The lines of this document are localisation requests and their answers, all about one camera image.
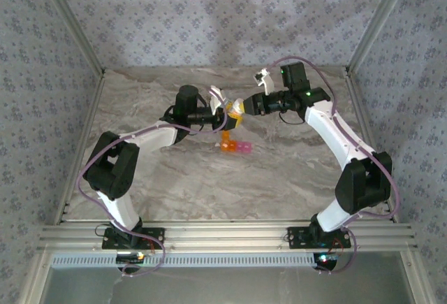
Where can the white pill bottle orange label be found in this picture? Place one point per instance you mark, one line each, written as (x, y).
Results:
(239, 106)

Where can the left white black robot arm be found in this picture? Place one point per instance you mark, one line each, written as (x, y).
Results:
(111, 167)

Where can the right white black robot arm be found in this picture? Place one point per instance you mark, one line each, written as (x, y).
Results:
(363, 185)

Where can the small controller circuit board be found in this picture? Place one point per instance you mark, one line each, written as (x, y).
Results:
(324, 260)
(131, 258)

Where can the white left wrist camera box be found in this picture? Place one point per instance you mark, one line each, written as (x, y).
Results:
(216, 94)

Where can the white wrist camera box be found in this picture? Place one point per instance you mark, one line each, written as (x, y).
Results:
(267, 80)
(216, 94)

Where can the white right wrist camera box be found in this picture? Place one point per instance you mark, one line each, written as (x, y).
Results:
(267, 80)

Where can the aluminium table side rail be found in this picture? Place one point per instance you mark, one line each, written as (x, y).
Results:
(89, 115)
(359, 115)

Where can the aluminium rail beam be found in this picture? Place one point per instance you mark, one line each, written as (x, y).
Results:
(227, 236)

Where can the aluminium frame post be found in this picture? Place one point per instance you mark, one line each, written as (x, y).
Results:
(75, 24)
(379, 21)

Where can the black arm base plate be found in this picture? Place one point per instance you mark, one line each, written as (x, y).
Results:
(297, 239)
(155, 239)

